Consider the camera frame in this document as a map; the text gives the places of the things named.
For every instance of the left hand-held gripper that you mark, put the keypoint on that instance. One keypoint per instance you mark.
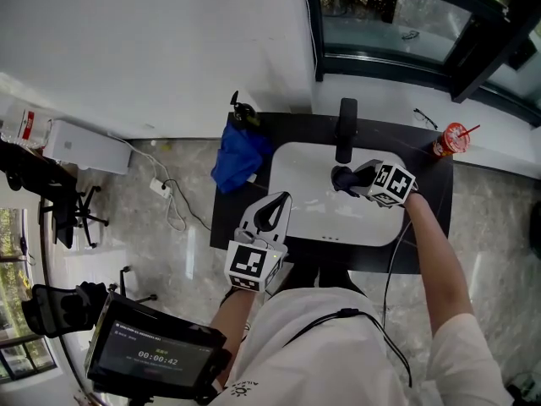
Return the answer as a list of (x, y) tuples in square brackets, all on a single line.
[(249, 264)]

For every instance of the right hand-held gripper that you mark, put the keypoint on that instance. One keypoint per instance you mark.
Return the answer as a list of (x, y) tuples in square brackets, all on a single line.
[(393, 184)]

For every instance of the dark grey cloth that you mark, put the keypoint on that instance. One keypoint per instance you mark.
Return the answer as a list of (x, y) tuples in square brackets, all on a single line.
[(344, 178)]

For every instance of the black faucet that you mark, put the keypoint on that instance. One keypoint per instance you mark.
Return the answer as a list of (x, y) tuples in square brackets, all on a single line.
[(346, 131)]

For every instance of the person's left forearm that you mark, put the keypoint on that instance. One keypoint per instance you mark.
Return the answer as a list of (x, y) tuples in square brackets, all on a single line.
[(230, 332)]

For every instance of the person's right forearm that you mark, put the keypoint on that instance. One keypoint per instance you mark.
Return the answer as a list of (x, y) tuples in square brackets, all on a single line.
[(439, 260)]

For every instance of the blue cloth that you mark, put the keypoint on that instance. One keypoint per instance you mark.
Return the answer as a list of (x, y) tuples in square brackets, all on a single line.
[(238, 159)]

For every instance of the white sink basin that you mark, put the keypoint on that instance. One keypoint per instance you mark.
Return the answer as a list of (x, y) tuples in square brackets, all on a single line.
[(338, 214)]

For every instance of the dark wooden vanity cabinet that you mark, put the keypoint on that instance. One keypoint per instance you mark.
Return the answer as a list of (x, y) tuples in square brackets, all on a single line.
[(427, 226)]

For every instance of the black eyeglasses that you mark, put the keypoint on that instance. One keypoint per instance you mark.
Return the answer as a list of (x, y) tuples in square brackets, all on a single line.
[(425, 119)]

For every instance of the red drink cup with straw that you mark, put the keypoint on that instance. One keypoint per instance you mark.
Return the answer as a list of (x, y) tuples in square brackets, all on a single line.
[(452, 140)]

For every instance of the green soap pump bottle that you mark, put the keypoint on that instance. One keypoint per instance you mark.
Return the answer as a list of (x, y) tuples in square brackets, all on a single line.
[(245, 112)]

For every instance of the white power strip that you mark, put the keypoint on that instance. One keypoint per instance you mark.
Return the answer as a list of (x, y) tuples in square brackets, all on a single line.
[(160, 186)]

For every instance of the person's white shirt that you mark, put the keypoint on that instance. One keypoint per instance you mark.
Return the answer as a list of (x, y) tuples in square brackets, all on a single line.
[(334, 358)]

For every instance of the dark framed window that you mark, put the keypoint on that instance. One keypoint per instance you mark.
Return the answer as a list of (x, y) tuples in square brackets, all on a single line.
[(477, 57), (17, 294)]

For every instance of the black chest-mounted monitor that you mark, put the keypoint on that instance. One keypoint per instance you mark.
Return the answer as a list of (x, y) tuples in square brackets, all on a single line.
[(156, 353)]

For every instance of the white box appliance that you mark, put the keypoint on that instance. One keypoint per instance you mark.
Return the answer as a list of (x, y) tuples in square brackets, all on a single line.
[(89, 146)]

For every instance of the black mesh office chair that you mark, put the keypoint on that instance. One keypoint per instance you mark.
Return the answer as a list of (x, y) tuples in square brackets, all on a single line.
[(59, 311)]

